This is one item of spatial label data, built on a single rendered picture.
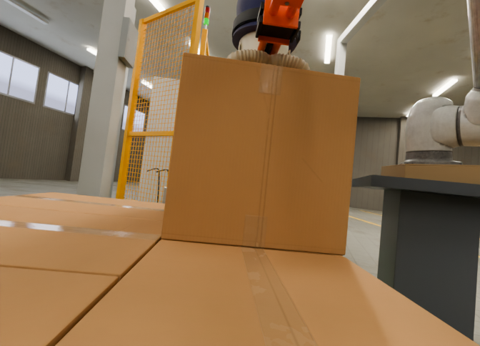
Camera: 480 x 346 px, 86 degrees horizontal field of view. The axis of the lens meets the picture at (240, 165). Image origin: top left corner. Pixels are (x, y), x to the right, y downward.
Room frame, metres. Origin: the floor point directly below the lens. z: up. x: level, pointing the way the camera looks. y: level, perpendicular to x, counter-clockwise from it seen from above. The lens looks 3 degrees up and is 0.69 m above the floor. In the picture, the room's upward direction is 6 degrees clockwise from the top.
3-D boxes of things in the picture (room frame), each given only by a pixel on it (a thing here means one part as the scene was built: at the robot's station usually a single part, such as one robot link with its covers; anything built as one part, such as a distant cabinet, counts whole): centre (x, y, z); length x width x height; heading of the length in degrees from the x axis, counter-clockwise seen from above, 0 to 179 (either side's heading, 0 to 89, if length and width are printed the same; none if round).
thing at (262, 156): (0.85, -0.03, 0.74); 0.60 x 0.40 x 0.40; 4
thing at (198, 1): (2.20, 0.77, 1.05); 0.87 x 0.10 x 2.10; 55
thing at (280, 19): (0.61, -0.05, 1.07); 0.10 x 0.08 x 0.06; 94
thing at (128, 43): (1.93, 0.95, 1.62); 0.20 x 0.05 x 0.30; 3
